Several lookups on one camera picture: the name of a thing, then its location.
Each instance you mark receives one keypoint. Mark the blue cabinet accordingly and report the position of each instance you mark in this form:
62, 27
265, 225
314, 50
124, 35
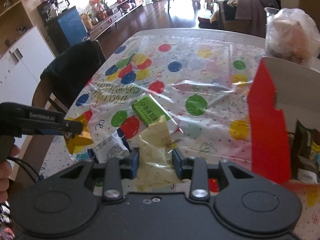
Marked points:
66, 30

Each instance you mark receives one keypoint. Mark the small teal candy wrapper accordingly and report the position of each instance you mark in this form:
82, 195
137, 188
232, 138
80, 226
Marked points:
83, 156

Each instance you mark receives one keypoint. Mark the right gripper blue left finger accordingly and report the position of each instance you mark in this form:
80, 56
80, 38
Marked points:
132, 164

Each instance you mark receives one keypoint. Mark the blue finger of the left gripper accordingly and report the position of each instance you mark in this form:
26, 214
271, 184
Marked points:
72, 128
51, 132

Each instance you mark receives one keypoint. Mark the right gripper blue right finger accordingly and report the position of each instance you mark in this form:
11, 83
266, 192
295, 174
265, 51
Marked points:
179, 163

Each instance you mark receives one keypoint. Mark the low wooden tv console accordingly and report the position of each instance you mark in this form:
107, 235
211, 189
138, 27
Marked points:
115, 13

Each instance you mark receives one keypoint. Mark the clear tub with plastic bags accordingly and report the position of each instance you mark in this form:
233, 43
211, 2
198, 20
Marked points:
291, 35

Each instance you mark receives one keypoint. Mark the yellow star snack packet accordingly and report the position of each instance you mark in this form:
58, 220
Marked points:
74, 141

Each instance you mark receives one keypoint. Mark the person's left hand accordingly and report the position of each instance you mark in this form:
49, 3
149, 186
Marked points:
5, 172

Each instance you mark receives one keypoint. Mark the white cupboard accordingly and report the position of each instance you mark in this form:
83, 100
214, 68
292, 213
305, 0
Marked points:
22, 65

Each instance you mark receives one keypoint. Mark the white blue snack packet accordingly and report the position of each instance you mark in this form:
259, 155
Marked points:
114, 146

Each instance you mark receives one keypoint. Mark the pale yellow snack wrapper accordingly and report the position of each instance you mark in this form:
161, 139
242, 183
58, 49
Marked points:
155, 169

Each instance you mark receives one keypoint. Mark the colourful balloon plastic tablecloth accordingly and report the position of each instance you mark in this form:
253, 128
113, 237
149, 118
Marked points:
200, 77

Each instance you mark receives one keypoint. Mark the red cardboard box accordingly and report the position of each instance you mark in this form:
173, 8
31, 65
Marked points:
281, 94

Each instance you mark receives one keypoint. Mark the green snack bar packet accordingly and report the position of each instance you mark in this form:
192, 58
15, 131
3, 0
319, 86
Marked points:
148, 109

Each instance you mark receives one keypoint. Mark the wooden chair with black jacket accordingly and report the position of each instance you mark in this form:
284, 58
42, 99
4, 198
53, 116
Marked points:
66, 76

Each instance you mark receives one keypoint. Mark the sofa piled with clothes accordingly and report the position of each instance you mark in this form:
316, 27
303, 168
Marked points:
241, 16

